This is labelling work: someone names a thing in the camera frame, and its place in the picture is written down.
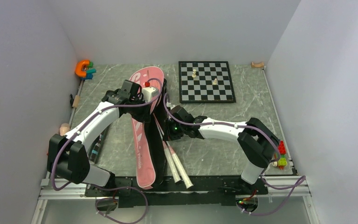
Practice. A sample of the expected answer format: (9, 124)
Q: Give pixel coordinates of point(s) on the orange C-shaped toy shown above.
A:
(82, 68)

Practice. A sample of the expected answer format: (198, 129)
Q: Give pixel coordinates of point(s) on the pink racket bag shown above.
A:
(149, 152)

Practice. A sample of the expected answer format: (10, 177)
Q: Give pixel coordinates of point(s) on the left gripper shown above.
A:
(145, 117)

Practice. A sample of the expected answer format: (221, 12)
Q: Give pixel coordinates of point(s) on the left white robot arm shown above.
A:
(67, 154)

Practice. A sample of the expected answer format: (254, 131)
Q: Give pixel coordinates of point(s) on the small wooden object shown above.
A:
(259, 65)

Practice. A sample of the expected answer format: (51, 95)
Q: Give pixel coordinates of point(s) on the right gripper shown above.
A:
(168, 136)

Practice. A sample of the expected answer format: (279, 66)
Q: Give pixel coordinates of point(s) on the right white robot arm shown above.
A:
(258, 143)

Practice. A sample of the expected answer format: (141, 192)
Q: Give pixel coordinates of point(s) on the teal blue toy blocks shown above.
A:
(89, 74)

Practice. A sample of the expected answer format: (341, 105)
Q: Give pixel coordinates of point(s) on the black shuttlecock tube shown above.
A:
(96, 147)

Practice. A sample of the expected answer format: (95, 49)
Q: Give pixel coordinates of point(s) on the black front rail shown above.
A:
(206, 189)

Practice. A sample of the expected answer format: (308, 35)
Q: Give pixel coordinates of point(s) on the wooden rolling pin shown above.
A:
(64, 128)

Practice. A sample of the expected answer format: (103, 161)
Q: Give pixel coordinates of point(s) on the colourful toy blocks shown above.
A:
(282, 162)

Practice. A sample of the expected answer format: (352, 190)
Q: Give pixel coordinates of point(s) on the pink badminton racket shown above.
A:
(180, 168)
(168, 154)

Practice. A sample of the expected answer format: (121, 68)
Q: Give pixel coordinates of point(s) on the black white chessboard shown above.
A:
(200, 89)

